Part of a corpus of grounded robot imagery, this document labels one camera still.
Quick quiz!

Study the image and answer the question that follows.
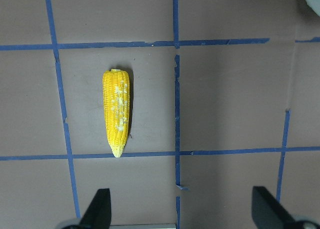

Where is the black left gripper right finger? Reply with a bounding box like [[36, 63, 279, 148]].
[[251, 186, 300, 229]]

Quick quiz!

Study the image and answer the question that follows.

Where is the yellow corn cob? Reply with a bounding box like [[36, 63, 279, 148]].
[[102, 68, 131, 158]]

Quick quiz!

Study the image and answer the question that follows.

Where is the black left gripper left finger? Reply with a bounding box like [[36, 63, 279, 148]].
[[79, 188, 111, 229]]

